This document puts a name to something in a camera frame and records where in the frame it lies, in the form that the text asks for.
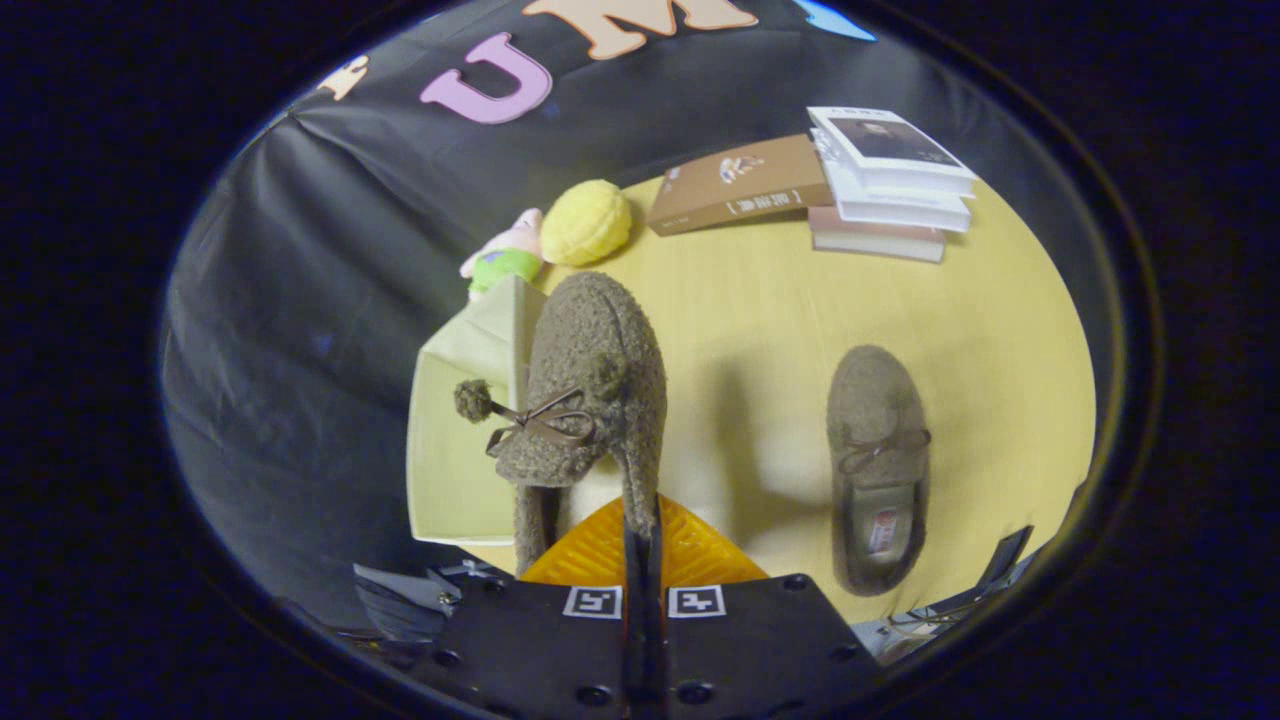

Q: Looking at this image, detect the beige cardboard storage box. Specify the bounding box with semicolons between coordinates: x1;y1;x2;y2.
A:
405;275;546;548

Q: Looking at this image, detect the pink and green plush toy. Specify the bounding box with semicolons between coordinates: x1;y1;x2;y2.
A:
459;208;546;301

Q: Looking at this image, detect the yellow plush ball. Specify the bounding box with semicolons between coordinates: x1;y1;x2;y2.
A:
540;179;634;267

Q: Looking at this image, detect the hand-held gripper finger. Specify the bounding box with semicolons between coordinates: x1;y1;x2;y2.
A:
410;497;643;720
645;495;886;720

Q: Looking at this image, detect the black flat panel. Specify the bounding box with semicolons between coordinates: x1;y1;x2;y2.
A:
905;525;1036;621

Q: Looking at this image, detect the grey crumpled plastic sheet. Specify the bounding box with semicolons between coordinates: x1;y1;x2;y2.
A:
352;558;481;643
850;595;1011;663

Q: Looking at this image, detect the brown book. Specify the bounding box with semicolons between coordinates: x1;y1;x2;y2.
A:
646;133;836;237

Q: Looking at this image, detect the white book with portrait cover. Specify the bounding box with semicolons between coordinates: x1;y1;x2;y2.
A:
806;106;978;198

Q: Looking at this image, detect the plain white book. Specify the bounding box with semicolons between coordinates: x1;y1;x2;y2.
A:
812;130;973;233

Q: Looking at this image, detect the pale pink book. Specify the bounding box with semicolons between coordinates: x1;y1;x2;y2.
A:
808;205;947;264

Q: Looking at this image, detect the brown fuzzy shoe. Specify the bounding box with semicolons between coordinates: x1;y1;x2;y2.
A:
826;345;933;598
453;270;669;579

